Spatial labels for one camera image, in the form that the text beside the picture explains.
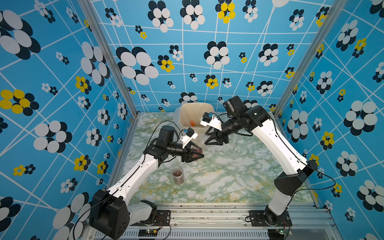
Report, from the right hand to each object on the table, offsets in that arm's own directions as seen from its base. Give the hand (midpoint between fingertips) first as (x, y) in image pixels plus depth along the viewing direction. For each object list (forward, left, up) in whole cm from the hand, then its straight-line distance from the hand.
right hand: (209, 136), depth 69 cm
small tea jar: (-4, +6, -5) cm, 9 cm away
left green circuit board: (-34, +30, -33) cm, 56 cm away
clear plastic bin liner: (+19, +18, -8) cm, 27 cm away
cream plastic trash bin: (+25, +10, -11) cm, 29 cm away
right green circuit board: (-34, -32, -32) cm, 57 cm away
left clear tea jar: (-7, +17, -24) cm, 30 cm away
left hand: (-5, +3, -6) cm, 8 cm away
